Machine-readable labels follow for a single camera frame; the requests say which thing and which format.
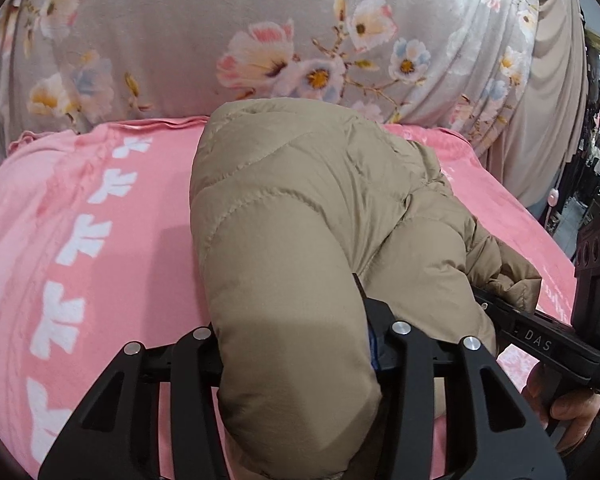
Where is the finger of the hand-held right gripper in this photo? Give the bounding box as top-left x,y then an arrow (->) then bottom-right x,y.
472,286 -> 521,328

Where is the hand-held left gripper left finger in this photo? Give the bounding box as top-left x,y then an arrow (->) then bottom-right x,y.
39,327 -> 228,480

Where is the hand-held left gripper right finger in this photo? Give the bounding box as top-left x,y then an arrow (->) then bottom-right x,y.
352,272 -> 566,480

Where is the khaki puffer jacket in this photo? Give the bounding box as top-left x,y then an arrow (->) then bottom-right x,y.
189,100 -> 543,480

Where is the person's right hand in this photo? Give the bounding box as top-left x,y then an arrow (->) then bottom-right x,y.
522,364 -> 600,457

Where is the pink round object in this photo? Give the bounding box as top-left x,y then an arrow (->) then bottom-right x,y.
546,187 -> 561,231

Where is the pink printed blanket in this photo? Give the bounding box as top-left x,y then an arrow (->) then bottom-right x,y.
0,115 -> 581,480

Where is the beige curtain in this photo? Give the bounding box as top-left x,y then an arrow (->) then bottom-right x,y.
485,0 -> 588,211

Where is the grey floral blanket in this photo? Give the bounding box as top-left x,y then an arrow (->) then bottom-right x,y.
0,0 -> 541,156

